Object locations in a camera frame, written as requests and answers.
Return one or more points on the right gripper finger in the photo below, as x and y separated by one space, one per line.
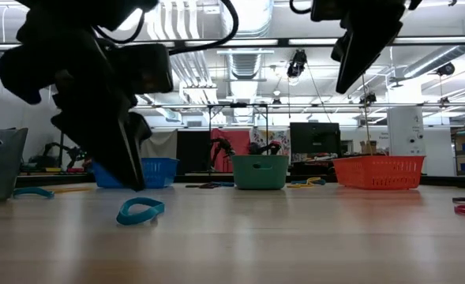
340 47
362 51

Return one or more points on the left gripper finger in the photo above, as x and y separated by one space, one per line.
140 130
106 146

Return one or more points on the yellow rubber band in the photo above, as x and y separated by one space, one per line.
72 189
299 185

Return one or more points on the green plastic basket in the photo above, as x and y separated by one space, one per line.
259 177

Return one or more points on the blue grey rubber band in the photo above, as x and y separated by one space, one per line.
321 181

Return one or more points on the black background robot arm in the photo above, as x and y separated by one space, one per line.
271 146
74 152
222 144

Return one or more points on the grey cloth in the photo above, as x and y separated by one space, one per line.
163 144

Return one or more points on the blue plastic basket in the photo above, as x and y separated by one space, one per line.
161 173

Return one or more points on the black cloth panel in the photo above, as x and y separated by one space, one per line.
192 150

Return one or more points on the white cabinet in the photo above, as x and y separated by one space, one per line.
406 130

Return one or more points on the black monitor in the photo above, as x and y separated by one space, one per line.
315 138

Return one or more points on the cardboard box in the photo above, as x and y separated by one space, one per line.
372 148

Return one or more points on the red cloth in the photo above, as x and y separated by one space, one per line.
242 138

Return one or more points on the floral cloth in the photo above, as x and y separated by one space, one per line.
279 136

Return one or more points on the orange plastic basket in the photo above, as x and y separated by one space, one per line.
378 169

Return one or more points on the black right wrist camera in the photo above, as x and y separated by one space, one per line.
327 11

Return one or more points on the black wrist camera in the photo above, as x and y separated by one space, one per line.
327 11
149 69

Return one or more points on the black hanging camera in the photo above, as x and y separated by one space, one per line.
446 69
297 65

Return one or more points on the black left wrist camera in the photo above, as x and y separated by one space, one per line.
149 69

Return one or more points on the black background frame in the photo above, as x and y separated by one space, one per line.
238 105

